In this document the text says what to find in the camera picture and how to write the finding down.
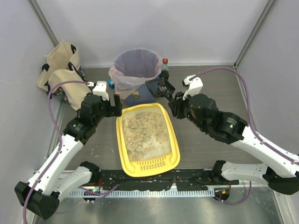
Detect black litter scoop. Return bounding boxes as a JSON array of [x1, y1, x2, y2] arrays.
[[145, 77, 175, 101]]

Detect yellow litter box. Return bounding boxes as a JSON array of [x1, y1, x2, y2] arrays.
[[116, 103, 180, 177]]

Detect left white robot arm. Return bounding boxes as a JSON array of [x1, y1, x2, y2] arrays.
[[14, 94, 122, 220]]

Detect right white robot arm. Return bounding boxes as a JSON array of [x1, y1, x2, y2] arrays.
[[168, 92, 299, 195]]

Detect small blue box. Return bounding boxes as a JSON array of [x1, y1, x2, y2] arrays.
[[107, 79, 115, 89]]

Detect cat litter pellets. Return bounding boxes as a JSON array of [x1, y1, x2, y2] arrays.
[[122, 112, 171, 161]]

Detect pink bin liner bag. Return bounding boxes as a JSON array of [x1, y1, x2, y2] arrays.
[[108, 48, 163, 99]]

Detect dark soda bottle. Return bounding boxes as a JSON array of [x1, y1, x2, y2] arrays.
[[159, 58, 169, 80]]

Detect beige canvas tote bag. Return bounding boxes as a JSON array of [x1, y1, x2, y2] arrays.
[[37, 41, 91, 110]]

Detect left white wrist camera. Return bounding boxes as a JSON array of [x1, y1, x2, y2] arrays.
[[93, 81, 109, 101]]

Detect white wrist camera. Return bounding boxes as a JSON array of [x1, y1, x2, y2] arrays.
[[182, 75, 203, 100], [93, 81, 109, 101]]

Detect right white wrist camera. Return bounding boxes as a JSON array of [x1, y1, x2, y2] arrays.
[[182, 75, 203, 100]]

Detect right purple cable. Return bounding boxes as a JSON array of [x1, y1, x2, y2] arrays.
[[189, 67, 299, 204]]

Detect purple cable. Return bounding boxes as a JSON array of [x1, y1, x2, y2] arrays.
[[189, 67, 299, 204], [22, 80, 94, 224]]

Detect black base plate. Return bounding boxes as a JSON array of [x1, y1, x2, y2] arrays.
[[94, 169, 239, 191]]

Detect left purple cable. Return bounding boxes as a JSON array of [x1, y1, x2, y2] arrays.
[[22, 80, 94, 224]]

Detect slotted cable duct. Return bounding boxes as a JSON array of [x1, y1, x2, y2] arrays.
[[63, 189, 215, 197]]

